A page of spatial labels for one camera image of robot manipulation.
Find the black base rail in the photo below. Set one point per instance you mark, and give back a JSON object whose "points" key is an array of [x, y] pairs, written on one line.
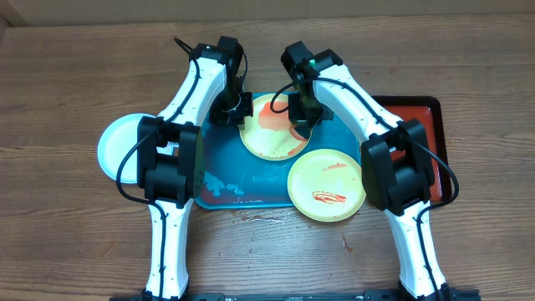
{"points": [[368, 295]]}

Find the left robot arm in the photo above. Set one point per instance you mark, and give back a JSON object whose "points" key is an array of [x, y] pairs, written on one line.
{"points": [[170, 160]]}

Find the dark teal sponge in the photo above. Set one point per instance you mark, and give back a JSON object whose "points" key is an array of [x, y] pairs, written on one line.
{"points": [[302, 131]]}

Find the black tray with red water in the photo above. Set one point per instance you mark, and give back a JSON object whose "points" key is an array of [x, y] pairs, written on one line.
{"points": [[427, 110]]}

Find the yellow-green plate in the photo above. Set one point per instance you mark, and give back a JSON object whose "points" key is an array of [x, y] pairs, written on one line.
{"points": [[326, 185], [268, 135]]}

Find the light blue plate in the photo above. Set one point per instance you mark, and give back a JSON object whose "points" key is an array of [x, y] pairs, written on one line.
{"points": [[116, 141]]}

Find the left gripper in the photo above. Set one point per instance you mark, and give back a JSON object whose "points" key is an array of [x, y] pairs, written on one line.
{"points": [[236, 119]]}

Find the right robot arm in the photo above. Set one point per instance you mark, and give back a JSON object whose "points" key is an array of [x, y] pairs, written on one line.
{"points": [[397, 164]]}

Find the teal plastic tray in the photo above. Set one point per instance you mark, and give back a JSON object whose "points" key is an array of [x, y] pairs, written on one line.
{"points": [[236, 178]]}

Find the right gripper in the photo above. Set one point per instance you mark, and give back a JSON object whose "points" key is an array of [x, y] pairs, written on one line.
{"points": [[302, 114]]}

